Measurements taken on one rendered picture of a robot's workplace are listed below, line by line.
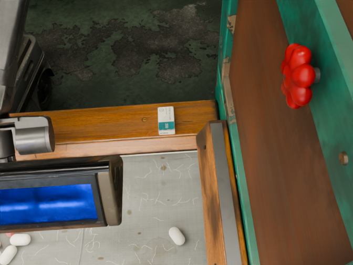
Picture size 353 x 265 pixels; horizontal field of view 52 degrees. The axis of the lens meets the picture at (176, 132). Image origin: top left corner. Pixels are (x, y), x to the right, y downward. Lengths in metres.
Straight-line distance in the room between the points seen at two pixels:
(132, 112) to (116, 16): 1.47
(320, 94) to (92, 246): 0.57
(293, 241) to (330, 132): 0.17
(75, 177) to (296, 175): 0.21
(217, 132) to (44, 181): 0.37
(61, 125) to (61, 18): 1.53
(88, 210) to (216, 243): 0.27
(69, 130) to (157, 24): 1.41
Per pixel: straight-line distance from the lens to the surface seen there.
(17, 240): 0.76
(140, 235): 0.72
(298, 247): 0.37
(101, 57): 2.02
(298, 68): 0.23
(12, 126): 0.71
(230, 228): 0.59
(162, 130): 0.76
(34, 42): 1.70
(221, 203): 0.60
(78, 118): 0.83
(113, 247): 0.72
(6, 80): 0.69
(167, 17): 2.19
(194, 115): 0.80
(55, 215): 0.40
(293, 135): 0.35
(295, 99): 0.24
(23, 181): 0.39
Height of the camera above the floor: 1.42
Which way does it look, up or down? 59 degrees down
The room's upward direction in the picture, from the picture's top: 5 degrees counter-clockwise
